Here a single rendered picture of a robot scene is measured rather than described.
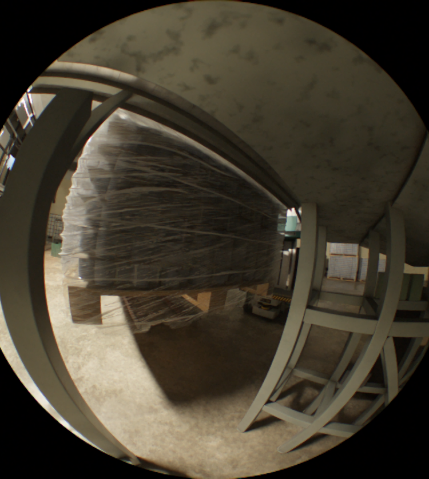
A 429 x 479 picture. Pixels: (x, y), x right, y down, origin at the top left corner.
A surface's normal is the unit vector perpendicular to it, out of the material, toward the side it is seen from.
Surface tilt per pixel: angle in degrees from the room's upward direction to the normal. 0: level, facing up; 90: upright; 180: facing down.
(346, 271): 89
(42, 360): 90
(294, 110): 180
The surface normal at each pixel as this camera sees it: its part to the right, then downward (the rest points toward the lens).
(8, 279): 0.67, 0.04
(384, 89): -0.13, 0.99
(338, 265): -0.72, -0.12
